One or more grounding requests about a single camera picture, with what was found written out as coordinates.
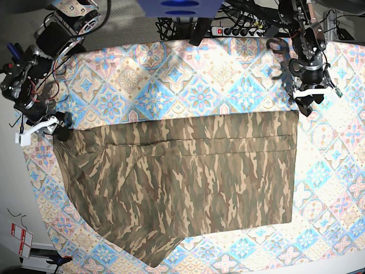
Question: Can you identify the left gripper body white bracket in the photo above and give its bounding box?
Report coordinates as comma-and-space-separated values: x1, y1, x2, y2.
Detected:
287, 65, 344, 100

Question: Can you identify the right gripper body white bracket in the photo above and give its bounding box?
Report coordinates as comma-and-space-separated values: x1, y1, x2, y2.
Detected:
14, 102, 62, 146

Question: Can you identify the camouflage T-shirt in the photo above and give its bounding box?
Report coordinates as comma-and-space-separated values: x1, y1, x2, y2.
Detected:
53, 111, 299, 267

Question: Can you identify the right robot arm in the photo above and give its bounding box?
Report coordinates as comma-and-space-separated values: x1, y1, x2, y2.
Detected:
1, 1, 327, 146

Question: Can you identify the red black clamp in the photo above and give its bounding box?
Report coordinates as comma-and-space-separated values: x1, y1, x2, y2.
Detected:
1, 63, 18, 77

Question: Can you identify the blue clamp upper left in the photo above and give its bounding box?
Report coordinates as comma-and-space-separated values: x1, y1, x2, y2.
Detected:
7, 43, 24, 60

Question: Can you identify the blue clamp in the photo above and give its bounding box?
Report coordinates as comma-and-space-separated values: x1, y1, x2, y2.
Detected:
7, 43, 24, 60
46, 255, 72, 267

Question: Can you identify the white power strip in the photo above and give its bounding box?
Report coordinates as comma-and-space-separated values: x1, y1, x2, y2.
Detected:
211, 26, 265, 38

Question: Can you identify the red white label tag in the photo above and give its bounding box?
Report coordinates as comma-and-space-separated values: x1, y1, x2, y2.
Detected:
11, 223, 33, 259

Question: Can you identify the blue clamp lower left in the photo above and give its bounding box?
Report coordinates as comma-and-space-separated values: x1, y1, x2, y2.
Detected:
46, 255, 72, 267

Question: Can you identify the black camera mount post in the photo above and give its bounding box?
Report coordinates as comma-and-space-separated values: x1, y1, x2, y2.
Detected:
189, 18, 212, 46

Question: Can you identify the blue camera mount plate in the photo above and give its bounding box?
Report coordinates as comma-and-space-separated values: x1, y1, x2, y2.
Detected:
137, 0, 224, 18

